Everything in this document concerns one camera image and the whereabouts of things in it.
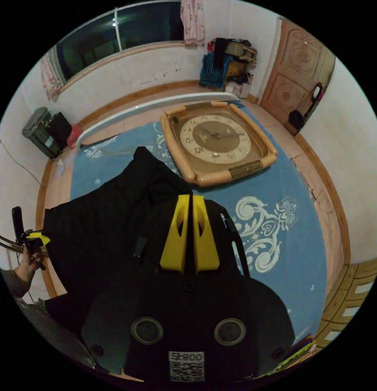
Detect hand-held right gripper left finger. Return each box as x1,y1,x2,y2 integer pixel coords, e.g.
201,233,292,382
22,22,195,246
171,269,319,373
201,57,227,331
159,194,192,273

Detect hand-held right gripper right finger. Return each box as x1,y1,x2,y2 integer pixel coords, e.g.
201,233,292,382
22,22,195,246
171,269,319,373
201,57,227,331
193,195,221,275

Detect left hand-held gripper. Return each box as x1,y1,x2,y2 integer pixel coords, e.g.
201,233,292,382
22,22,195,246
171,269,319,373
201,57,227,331
21,229,51,271

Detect black pants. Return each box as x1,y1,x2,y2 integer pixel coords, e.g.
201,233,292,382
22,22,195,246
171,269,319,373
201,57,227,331
42,146,194,336

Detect person's left forearm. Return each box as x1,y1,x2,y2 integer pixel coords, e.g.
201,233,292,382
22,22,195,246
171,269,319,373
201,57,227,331
0,268,32,299

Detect person's left hand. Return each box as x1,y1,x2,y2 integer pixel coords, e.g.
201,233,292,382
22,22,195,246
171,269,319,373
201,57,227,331
15,244,45,277

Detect bed with blue printed sheet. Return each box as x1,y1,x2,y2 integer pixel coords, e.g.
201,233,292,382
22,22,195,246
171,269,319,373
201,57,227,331
69,93,329,346

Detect person's body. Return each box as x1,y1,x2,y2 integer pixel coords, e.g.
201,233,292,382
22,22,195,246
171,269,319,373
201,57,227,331
15,297,99,371

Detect grey box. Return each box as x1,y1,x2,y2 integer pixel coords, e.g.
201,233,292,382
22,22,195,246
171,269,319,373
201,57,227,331
22,107,61,160

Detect black case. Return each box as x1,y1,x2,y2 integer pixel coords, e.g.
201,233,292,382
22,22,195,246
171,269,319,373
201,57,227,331
46,112,73,151

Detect wooden cupboard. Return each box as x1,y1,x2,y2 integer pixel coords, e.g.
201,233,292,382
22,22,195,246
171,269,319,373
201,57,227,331
313,255,377,349

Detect black bag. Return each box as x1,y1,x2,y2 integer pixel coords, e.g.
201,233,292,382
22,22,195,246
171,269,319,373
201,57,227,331
287,81,324,131

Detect pink flowered curtain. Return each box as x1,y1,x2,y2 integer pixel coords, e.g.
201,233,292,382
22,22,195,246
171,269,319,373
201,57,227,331
180,0,206,50
39,50,66,103

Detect shelf heaped with clothes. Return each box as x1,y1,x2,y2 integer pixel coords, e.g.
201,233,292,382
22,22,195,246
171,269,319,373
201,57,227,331
199,37,259,99

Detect carved wooden door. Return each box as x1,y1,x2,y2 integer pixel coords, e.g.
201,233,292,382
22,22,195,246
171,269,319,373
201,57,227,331
259,18,336,130

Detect window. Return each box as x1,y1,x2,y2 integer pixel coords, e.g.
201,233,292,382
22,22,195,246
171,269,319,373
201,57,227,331
55,0,185,87

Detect large square beige wall clock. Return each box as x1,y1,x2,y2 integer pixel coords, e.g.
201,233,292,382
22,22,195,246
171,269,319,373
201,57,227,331
159,101,278,188

